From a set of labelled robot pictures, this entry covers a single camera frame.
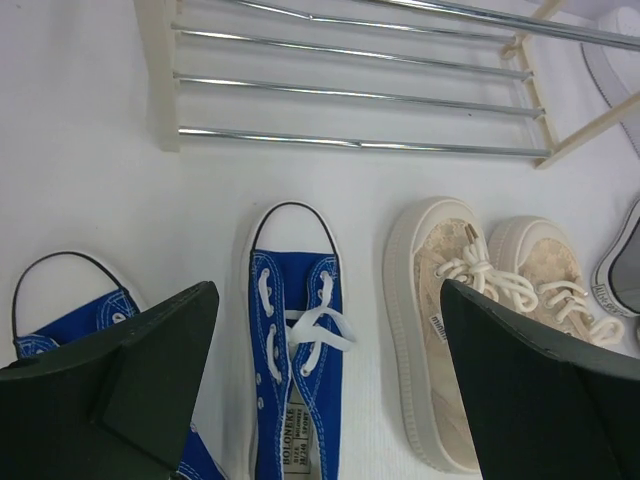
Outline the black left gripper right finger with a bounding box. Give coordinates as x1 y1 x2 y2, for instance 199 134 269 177
440 280 639 479

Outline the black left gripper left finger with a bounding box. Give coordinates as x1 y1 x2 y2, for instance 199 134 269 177
1 281 219 479

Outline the blue canvas sneaker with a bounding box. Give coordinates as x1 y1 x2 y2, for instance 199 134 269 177
241 201 356 479
11 251 222 479

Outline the beige lace sneaker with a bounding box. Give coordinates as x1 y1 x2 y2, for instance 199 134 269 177
488 216 625 347
383 197 538 475

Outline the grey canvas sneaker front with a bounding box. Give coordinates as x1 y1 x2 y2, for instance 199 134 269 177
591 199 639 318

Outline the white sneaker left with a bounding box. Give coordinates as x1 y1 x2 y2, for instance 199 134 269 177
579 0 640 156

